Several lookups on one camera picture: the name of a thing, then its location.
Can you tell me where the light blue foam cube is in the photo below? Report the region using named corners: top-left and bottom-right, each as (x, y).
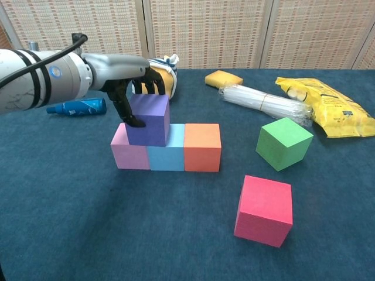
top-left (146, 123), bottom-right (186, 172)

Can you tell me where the purple foam cube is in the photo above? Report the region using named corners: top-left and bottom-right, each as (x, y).
top-left (125, 93), bottom-right (171, 147)

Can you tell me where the pink foam cube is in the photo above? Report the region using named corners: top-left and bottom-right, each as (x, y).
top-left (110, 122), bottom-right (151, 170)

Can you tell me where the bundle of clear straws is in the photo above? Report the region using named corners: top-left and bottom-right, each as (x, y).
top-left (217, 84), bottom-right (313, 128)

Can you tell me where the red foam cube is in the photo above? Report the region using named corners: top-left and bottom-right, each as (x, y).
top-left (234, 174), bottom-right (294, 249)

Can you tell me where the woven bamboo folding screen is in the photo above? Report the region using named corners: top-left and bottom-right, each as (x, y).
top-left (0, 0), bottom-right (375, 71)

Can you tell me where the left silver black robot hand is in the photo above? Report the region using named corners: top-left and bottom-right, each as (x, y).
top-left (81, 52), bottom-right (166, 128)

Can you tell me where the orange foam cube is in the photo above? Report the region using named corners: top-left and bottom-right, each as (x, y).
top-left (183, 123), bottom-right (222, 173)

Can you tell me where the yellow snack bag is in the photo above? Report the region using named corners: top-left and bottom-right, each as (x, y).
top-left (274, 77), bottom-right (375, 139)

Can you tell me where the blue spray bottle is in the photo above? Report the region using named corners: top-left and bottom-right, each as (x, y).
top-left (46, 98), bottom-right (107, 118)

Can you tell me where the green foam cube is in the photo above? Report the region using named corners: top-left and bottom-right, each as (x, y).
top-left (255, 116), bottom-right (314, 172)

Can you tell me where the yellow sponge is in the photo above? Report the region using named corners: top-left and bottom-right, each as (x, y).
top-left (204, 70), bottom-right (244, 89)

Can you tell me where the yellow plush toy striped shirt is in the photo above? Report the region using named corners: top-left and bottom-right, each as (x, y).
top-left (133, 54), bottom-right (180, 102)

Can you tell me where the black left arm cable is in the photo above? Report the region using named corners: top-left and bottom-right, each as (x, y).
top-left (0, 33), bottom-right (88, 88)

